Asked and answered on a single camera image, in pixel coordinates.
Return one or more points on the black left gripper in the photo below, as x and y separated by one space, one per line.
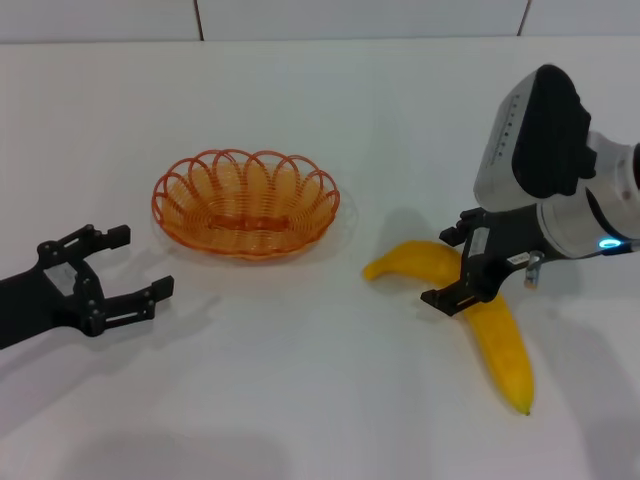
35 305

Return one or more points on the yellow banana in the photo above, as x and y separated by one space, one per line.
505 350

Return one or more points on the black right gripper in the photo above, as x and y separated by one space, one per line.
505 240

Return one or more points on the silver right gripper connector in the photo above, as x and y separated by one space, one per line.
532 272

